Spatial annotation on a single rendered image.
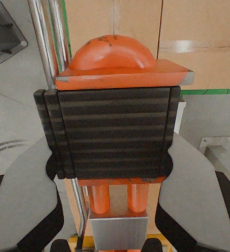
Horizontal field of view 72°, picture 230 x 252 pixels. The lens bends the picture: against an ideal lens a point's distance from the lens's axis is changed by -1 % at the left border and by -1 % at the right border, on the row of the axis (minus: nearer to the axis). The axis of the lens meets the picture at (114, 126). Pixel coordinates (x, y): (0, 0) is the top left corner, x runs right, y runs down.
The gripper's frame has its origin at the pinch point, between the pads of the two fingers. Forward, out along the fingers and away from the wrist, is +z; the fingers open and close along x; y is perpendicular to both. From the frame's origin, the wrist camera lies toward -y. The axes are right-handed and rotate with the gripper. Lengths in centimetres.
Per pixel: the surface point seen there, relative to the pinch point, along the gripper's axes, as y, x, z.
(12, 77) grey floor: 20, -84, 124
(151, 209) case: 55, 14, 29
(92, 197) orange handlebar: 6.9, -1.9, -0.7
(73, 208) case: 53, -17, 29
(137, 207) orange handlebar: 8.4, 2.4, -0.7
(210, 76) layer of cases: 11, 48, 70
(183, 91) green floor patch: 35, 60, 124
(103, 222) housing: 9.9, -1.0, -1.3
